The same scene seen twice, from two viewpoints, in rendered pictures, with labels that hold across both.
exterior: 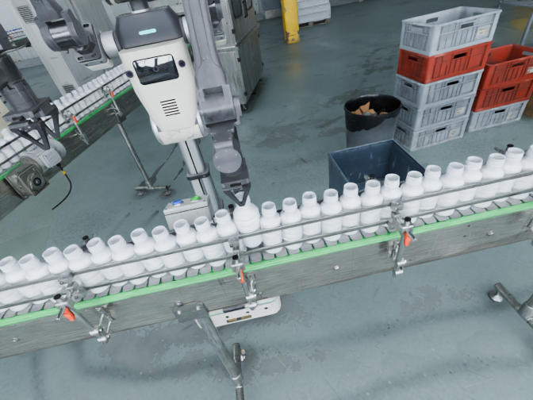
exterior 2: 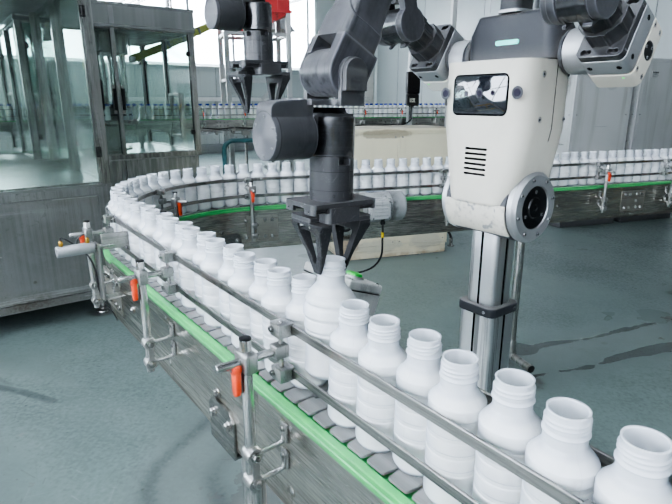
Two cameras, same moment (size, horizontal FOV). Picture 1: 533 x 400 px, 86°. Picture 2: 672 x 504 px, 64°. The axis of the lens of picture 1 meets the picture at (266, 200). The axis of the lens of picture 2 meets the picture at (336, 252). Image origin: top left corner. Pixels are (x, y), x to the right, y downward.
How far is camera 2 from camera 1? 60 cm
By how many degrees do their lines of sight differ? 53
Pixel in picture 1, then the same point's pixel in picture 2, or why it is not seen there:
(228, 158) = (264, 131)
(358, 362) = not seen: outside the picture
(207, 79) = (330, 22)
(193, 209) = not seen: hidden behind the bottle
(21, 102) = (249, 52)
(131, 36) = (484, 46)
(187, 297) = (225, 391)
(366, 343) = not seen: outside the picture
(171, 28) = (542, 40)
